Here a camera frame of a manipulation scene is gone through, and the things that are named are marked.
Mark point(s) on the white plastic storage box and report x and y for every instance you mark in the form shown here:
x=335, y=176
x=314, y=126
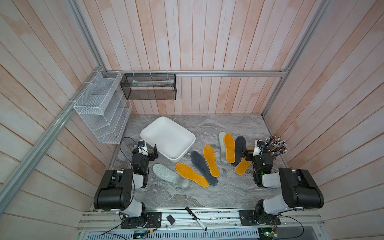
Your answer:
x=171, y=139

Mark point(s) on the yellow insole front left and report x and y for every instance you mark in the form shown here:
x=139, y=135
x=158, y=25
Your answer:
x=188, y=173

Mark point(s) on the yellow insole right upper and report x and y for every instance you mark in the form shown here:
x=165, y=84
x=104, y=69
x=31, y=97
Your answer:
x=230, y=148

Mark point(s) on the small black box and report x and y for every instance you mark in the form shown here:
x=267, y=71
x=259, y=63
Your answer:
x=171, y=220

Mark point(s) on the yellow insole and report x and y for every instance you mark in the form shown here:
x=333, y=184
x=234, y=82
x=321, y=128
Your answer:
x=230, y=148
x=210, y=157
x=188, y=173
x=242, y=167

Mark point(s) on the black mesh basket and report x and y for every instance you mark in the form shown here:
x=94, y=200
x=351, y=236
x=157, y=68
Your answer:
x=149, y=87

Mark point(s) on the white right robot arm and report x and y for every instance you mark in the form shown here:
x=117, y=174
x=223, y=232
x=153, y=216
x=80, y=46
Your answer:
x=299, y=190

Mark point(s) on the black marker pen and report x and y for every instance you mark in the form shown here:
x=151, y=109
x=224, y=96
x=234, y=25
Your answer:
x=196, y=219

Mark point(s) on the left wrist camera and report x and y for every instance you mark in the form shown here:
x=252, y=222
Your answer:
x=142, y=147

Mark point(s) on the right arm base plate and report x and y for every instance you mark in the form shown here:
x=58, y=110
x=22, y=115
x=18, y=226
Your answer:
x=249, y=217

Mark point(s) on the yellow insole centre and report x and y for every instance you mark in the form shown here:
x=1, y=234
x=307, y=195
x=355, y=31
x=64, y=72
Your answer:
x=210, y=157

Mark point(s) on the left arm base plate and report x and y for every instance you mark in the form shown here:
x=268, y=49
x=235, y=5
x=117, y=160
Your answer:
x=150, y=220

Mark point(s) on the aluminium rail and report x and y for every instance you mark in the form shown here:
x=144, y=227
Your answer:
x=33, y=157
x=217, y=73

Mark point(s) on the dark grey insole centre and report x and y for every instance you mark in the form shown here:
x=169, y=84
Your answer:
x=200, y=163

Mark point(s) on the pale green mesh insole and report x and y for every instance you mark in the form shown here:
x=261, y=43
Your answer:
x=223, y=151
x=166, y=174

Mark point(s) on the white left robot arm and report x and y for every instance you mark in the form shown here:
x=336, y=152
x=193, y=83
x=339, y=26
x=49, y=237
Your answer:
x=117, y=188

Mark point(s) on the yellow insole right lower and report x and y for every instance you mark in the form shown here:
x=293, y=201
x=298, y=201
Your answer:
x=242, y=167

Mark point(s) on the aluminium rail left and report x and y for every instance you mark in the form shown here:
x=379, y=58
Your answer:
x=33, y=157

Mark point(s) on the dark grey insole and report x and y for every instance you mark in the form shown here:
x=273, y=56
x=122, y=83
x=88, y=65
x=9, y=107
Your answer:
x=240, y=146
x=200, y=163

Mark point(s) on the white wire mesh shelf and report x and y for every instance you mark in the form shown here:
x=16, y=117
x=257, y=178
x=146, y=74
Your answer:
x=103, y=107

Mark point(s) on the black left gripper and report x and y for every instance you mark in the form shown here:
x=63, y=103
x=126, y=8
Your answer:
x=151, y=153

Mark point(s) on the aluminium rail back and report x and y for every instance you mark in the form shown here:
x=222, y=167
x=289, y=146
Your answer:
x=217, y=73

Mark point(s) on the dark grey insole right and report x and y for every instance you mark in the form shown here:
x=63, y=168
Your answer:
x=240, y=146

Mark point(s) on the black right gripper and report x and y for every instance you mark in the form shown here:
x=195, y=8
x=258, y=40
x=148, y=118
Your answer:
x=250, y=154

